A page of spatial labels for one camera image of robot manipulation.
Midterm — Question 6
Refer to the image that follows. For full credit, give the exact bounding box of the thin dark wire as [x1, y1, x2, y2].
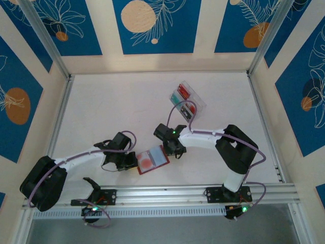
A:
[101, 162, 120, 173]

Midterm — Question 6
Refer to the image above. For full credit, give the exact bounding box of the red card holder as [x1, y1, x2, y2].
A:
[136, 144, 170, 176]

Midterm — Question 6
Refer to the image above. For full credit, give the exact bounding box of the white slotted cable duct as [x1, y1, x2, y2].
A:
[32, 205, 226, 220]

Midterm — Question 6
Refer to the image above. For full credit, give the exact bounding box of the white pink april card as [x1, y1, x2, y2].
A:
[184, 101, 198, 114]
[138, 150, 156, 171]

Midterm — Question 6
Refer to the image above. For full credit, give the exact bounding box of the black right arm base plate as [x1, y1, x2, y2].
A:
[204, 186, 253, 204]

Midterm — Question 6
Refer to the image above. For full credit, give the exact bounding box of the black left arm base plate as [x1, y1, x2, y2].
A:
[70, 188, 118, 206]

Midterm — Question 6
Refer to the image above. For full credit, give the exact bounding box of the aluminium side rail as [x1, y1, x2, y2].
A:
[247, 72, 287, 184]
[37, 75, 76, 189]

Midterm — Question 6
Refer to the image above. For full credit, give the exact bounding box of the teal card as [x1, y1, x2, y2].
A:
[171, 91, 185, 107]

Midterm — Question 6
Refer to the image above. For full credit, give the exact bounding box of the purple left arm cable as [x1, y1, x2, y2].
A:
[27, 130, 138, 229]

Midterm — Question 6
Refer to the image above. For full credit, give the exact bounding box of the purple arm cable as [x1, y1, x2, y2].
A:
[167, 101, 267, 221]
[27, 130, 138, 229]

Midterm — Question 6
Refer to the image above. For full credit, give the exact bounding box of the aluminium frame post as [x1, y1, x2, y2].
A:
[18, 0, 72, 80]
[246, 0, 293, 77]

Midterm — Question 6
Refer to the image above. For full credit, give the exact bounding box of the aluminium frame bar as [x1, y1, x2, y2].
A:
[12, 208, 35, 244]
[288, 203, 310, 244]

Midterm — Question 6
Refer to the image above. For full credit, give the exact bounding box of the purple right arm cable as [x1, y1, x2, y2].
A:
[167, 101, 267, 221]

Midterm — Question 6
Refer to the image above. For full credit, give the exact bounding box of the dark grey card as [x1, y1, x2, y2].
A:
[180, 105, 193, 120]

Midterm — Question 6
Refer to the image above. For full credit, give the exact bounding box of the red card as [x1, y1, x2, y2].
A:
[177, 83, 191, 100]

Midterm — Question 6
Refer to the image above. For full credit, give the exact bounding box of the black controller board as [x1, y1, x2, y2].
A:
[224, 204, 251, 221]
[81, 204, 104, 218]

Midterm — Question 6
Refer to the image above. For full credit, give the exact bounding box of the clear plastic card box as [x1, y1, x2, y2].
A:
[169, 80, 207, 122]

